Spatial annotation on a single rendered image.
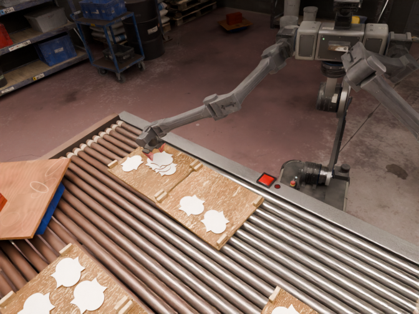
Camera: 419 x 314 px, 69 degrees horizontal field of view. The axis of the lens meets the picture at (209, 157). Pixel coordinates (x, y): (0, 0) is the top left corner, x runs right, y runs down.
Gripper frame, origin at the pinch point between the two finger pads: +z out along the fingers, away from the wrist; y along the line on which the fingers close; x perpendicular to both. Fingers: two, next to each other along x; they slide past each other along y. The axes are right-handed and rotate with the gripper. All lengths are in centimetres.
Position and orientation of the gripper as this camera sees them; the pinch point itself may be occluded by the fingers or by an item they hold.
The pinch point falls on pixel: (156, 155)
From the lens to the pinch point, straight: 176.0
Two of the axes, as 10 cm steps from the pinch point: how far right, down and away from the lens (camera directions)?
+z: 0.7, 7.3, 6.8
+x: -8.4, -3.3, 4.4
